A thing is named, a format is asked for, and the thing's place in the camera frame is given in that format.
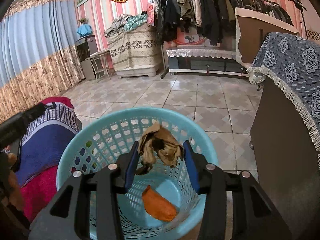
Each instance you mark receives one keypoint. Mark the small potted plant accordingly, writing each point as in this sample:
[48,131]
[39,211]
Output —
[83,21]

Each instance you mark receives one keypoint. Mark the dark brown cabinet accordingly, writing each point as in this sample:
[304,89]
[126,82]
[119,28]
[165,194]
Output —
[287,162]

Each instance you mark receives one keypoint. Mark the blue covered water bottle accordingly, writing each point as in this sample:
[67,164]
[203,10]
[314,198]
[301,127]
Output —
[84,30]

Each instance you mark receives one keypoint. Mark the light blue plastic basket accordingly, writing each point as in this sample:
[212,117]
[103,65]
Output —
[103,141]

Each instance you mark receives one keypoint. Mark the hanging dark clothes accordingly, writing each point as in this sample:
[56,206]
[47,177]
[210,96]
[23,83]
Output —
[211,18]

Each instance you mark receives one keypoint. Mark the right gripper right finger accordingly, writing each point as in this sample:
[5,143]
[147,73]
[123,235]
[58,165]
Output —
[254,214]

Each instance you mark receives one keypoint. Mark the low tv bench lace cover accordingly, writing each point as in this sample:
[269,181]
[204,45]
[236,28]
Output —
[204,60]

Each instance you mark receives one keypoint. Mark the brown paper trash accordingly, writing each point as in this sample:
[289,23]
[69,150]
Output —
[158,143]

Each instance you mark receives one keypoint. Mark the blue floral curtain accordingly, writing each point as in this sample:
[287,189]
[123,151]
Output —
[38,53]

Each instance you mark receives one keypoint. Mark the blue fringed patterned cloth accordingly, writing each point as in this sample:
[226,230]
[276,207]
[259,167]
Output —
[292,64]

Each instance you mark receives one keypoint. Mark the pile of clothes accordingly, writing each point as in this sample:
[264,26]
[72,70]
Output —
[126,22]

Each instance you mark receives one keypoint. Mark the leaning brown board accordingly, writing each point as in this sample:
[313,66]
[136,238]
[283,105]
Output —
[251,29]

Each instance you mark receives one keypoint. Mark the orange peel piece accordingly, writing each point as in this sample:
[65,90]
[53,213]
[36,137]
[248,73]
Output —
[157,206]

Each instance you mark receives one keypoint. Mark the striped blue red blanket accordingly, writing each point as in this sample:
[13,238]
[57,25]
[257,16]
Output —
[42,147]

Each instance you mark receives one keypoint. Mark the small metal folding table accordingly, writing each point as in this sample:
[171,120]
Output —
[97,65]

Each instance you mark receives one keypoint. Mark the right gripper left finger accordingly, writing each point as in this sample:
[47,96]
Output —
[67,215]

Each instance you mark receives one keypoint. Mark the black tripod stand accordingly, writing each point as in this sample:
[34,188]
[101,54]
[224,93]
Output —
[298,4]

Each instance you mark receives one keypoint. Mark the grey water dispenser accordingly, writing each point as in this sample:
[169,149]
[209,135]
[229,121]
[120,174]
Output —
[86,46]

